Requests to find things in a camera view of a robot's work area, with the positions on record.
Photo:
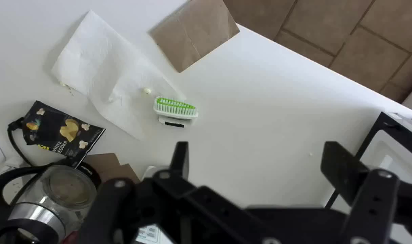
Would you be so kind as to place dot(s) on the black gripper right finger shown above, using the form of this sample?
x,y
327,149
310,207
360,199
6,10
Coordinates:
x,y
342,166

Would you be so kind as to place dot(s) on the popcorn kernel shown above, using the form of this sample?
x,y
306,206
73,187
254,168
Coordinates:
x,y
147,90

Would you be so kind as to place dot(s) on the black popcorn bag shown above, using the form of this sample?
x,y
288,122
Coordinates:
x,y
62,132

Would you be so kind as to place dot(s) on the white brush with green bristles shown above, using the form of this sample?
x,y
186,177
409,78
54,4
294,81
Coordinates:
x,y
176,108

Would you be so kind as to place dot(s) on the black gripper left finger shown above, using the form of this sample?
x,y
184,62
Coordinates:
x,y
180,157

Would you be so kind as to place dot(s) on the clear plastic bag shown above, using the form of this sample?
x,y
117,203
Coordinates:
x,y
107,71

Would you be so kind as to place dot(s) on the flat brown cardboard piece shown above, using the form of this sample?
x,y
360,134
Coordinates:
x,y
112,164

